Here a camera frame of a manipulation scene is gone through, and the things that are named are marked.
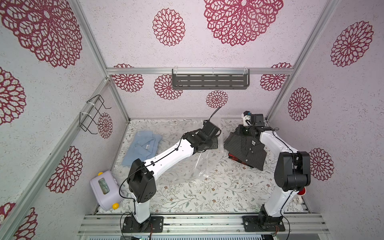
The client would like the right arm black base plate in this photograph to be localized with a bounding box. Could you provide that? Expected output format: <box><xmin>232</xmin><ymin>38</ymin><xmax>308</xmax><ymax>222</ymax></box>
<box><xmin>242</xmin><ymin>215</ymin><xmax>286</xmax><ymax>233</ymax></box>

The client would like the red black plaid shirt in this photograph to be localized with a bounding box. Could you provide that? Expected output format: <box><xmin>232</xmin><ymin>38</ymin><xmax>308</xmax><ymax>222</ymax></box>
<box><xmin>228</xmin><ymin>153</ymin><xmax>254</xmax><ymax>168</ymax></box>

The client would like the black wire wall rack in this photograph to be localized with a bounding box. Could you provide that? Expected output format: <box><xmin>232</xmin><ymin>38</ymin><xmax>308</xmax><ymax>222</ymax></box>
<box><xmin>79</xmin><ymin>94</ymin><xmax>111</xmax><ymax>135</ymax></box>

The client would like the clear plastic vacuum bag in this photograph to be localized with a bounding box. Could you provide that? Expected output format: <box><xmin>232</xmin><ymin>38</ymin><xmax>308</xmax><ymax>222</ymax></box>
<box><xmin>113</xmin><ymin>117</ymin><xmax>240</xmax><ymax>186</ymax></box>

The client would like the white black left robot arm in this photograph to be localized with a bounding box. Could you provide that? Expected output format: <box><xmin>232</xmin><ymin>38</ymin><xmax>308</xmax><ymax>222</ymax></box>
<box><xmin>124</xmin><ymin>120</ymin><xmax>222</xmax><ymax>224</ymax></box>

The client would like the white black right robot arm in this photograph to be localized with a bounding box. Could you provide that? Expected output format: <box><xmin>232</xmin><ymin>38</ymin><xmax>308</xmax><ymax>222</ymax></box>
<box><xmin>242</xmin><ymin>111</ymin><xmax>311</xmax><ymax>229</ymax></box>

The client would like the light blue shirt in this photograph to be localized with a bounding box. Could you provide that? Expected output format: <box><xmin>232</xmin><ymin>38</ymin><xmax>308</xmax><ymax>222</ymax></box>
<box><xmin>122</xmin><ymin>130</ymin><xmax>163</xmax><ymax>167</ymax></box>

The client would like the lilac toy toaster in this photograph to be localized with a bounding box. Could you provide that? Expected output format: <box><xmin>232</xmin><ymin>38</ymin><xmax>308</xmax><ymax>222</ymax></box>
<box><xmin>90</xmin><ymin>171</ymin><xmax>124</xmax><ymax>211</ymax></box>

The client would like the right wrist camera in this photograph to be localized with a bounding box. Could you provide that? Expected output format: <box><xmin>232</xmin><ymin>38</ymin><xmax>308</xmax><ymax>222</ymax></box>
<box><xmin>242</xmin><ymin>111</ymin><xmax>252</xmax><ymax>126</ymax></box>

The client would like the dark grey shirt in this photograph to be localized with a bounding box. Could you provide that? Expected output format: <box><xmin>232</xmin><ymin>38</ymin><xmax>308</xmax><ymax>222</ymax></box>
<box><xmin>224</xmin><ymin>125</ymin><xmax>267</xmax><ymax>171</ymax></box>

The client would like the aluminium mounting rail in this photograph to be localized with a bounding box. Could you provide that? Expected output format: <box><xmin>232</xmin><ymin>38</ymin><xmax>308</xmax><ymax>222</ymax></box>
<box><xmin>77</xmin><ymin>214</ymin><xmax>330</xmax><ymax>238</ymax></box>

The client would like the dark grey wall shelf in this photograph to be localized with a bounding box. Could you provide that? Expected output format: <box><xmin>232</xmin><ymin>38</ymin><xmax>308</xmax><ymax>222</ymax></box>
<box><xmin>171</xmin><ymin>68</ymin><xmax>250</xmax><ymax>90</ymax></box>

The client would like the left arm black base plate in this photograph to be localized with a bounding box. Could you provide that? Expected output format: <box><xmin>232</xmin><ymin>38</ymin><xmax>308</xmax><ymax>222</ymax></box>
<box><xmin>122</xmin><ymin>216</ymin><xmax>164</xmax><ymax>234</ymax></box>

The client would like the red white mug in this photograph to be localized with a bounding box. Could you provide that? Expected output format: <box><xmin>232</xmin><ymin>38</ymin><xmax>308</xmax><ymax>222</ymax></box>
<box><xmin>294</xmin><ymin>188</ymin><xmax>306</xmax><ymax>205</ymax></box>

